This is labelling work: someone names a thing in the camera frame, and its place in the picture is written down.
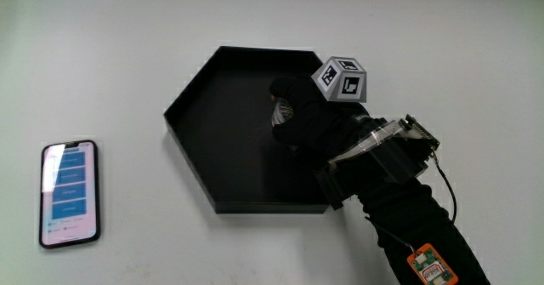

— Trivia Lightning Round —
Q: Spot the person's right hand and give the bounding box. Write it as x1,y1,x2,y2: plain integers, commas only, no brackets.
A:
269,55,441,211

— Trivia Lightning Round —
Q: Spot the silver paper clip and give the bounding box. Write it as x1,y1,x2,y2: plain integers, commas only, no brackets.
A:
270,98,295,128

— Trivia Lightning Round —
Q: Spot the black hexagonal plate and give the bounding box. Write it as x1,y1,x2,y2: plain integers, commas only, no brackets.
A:
163,45,331,214

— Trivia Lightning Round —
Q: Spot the person's right forearm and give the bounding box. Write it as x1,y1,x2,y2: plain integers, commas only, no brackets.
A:
356,177,492,285

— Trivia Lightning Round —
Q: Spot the orange sensor module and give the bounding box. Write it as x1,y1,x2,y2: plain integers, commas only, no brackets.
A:
406,242,460,285

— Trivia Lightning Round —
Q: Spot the black smartphone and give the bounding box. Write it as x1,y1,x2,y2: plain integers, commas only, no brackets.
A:
38,139,102,249

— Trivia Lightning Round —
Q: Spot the thin black cable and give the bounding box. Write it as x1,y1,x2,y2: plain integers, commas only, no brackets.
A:
364,151,458,253

